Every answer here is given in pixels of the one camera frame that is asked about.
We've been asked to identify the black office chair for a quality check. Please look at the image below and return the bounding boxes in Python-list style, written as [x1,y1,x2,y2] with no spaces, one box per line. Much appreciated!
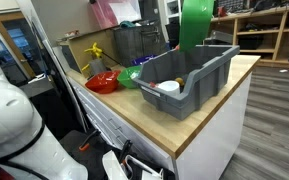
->
[166,23,180,48]

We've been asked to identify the yellow clamps on stand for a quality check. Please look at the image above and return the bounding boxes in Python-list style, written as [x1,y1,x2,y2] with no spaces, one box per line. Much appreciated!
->
[82,42,103,70]

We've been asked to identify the red plastic bowl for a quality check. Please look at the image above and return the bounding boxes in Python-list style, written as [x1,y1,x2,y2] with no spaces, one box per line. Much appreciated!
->
[85,70,121,94]

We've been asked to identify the grey mesh basket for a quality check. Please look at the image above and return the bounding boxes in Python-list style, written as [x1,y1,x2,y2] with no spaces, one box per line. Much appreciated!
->
[113,20,167,67]

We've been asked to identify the wooden shelving unit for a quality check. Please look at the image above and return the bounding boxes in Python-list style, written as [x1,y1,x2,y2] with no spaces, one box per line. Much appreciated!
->
[210,5,289,68]

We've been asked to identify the silver metal cylinder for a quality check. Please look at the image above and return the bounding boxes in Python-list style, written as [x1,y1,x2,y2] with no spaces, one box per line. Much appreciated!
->
[90,59,106,75]

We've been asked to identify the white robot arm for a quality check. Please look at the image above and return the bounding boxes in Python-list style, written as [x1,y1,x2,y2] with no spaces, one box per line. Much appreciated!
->
[0,66,88,180]

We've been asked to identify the green bowl beside bin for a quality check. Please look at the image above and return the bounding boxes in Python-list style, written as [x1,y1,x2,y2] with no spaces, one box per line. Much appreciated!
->
[117,66,141,89]

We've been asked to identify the grey plastic storage bin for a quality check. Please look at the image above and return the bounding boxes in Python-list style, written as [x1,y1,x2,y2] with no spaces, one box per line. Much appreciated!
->
[134,45,240,120]

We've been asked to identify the white drawer cabinet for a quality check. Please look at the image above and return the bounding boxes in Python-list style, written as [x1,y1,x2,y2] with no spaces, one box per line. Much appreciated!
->
[69,72,253,180]

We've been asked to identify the green plastic bowl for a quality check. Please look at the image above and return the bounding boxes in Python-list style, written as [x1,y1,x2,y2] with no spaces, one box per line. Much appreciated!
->
[179,0,214,51]

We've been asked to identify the blue plastic bowl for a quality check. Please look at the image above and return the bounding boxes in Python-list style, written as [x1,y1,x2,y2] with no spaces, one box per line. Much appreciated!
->
[131,55,156,66]

